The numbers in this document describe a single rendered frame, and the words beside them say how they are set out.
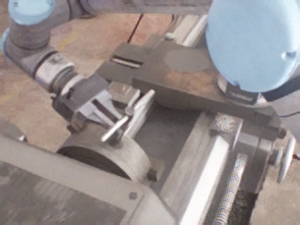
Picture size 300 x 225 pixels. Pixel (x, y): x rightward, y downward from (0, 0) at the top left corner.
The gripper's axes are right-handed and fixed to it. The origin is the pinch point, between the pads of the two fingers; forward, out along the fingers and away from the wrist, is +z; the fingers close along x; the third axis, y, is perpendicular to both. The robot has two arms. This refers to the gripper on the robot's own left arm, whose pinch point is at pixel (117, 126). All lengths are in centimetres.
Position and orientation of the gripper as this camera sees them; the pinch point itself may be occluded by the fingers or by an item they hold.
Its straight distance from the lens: 90.2
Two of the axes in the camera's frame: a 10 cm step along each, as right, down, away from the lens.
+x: 5.6, -5.1, 6.5
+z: 7.6, 6.3, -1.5
